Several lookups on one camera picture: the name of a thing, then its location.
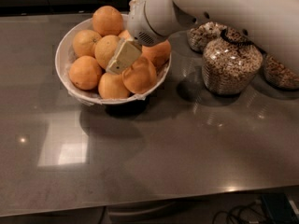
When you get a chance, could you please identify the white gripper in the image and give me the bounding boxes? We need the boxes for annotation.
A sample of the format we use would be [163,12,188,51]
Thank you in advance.
[106,0,180,75]

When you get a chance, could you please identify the orange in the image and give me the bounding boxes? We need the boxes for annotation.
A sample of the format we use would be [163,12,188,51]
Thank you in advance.
[94,35,121,69]
[122,56,157,94]
[119,30,131,40]
[142,40,171,68]
[92,6,123,36]
[98,73,130,99]
[72,30,102,57]
[68,56,102,91]

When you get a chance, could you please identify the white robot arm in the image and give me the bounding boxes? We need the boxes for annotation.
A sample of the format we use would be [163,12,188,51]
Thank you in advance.
[125,0,299,73]

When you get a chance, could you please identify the white bowl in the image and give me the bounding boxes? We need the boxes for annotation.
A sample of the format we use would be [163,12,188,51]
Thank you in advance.
[55,18,171,105]

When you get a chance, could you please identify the back left glass cereal jar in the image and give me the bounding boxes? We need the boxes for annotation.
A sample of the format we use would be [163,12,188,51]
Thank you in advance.
[187,21,226,53]

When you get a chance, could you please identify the glass cereal jar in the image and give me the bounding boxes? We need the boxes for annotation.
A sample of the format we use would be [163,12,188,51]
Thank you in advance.
[202,28,263,96]
[263,54,299,91]
[187,21,226,53]

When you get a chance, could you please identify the front glass cereal jar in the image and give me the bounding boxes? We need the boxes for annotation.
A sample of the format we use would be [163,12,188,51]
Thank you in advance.
[202,28,263,96]

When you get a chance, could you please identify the back right glass cereal jar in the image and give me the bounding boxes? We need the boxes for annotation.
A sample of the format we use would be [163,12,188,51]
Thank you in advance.
[263,54,299,91]

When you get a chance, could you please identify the dark box under table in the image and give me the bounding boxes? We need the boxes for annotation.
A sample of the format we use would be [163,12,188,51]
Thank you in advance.
[260,193,299,224]

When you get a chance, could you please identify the black cables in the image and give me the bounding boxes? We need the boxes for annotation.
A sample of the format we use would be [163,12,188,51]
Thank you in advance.
[212,201,269,224]

